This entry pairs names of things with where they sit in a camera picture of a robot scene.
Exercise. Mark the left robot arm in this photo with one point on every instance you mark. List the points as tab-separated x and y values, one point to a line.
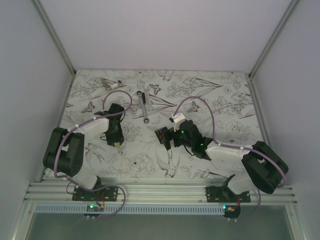
65	150

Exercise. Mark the silver ratchet wrench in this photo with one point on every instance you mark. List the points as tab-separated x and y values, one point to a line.
143	108

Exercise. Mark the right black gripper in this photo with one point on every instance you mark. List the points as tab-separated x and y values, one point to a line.
172	135

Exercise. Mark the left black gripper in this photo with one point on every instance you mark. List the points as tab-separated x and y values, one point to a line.
119	138

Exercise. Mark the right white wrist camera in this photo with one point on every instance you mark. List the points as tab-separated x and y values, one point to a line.
177	119

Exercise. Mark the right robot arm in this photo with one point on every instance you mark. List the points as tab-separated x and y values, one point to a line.
264	169

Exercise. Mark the left controller board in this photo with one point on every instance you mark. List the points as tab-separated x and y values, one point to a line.
94	208

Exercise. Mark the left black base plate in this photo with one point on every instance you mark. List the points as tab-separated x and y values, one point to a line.
108	194

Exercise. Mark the white slotted cable duct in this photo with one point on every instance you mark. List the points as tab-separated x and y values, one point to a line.
148	209

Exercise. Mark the floral patterned mat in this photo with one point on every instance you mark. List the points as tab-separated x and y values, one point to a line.
219	104

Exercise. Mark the controller board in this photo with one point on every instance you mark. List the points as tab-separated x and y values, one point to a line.
94	208
231	211

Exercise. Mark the black fuse box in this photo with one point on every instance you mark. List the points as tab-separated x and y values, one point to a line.
159	134

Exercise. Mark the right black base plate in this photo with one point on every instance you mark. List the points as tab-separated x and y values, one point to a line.
221	194

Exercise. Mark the right controller board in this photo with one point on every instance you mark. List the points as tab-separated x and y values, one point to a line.
231	211

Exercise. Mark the aluminium rail frame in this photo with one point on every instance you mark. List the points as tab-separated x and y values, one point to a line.
153	191

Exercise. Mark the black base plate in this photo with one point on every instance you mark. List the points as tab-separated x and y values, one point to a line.
221	194
108	194

